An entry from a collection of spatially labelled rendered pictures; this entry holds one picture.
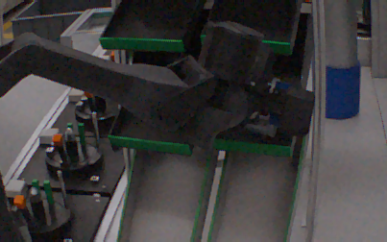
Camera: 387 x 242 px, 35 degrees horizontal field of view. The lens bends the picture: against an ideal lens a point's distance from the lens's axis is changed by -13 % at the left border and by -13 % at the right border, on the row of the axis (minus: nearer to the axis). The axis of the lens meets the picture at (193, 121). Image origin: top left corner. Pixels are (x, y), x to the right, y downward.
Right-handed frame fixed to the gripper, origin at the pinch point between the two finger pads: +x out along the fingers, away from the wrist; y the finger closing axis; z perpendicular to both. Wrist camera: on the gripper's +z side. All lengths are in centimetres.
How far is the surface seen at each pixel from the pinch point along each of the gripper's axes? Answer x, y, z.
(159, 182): 8.9, 17.6, -20.6
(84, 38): 105, 104, -16
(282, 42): -1.4, -2.4, 8.1
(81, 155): 28, 47, -28
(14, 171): 19, 61, -35
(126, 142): -2.2, 18.8, -11.9
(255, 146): 2.5, 0.2, -8.2
